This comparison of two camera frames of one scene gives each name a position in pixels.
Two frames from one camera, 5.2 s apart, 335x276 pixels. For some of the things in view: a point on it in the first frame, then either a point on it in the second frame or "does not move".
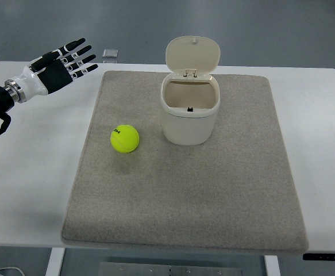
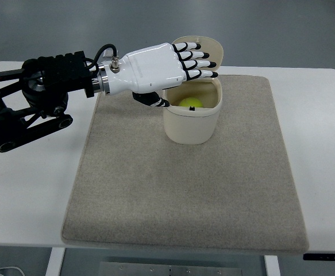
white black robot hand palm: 30,83 to 146,70
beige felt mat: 235,192 does not move
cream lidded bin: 190,95 does not move
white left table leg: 54,263 does not move
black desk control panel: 332,257 does not move
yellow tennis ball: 124,138 to 190,102
